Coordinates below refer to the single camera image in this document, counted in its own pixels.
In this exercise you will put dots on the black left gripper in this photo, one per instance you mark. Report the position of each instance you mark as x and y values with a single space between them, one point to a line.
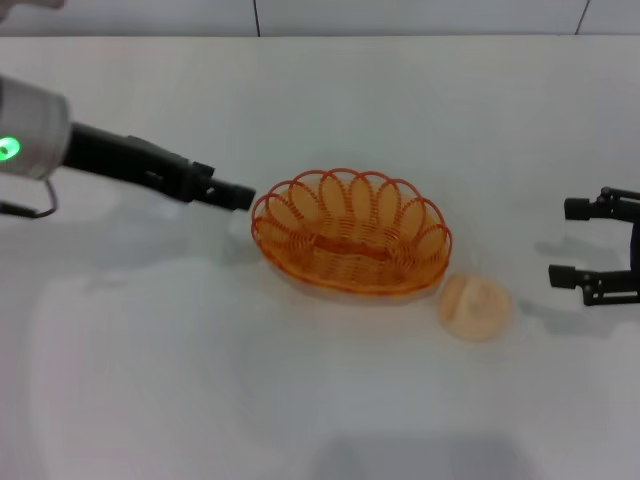
125 160

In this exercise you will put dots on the orange woven plastic basket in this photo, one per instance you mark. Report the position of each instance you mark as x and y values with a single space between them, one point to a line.
350 240

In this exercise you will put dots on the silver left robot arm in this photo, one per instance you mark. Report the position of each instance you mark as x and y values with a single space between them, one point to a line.
30 135

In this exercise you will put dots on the pale round bread bun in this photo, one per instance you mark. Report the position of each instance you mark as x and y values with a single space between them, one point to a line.
475 310

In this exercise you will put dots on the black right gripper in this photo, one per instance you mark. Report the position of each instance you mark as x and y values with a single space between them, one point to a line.
636 255

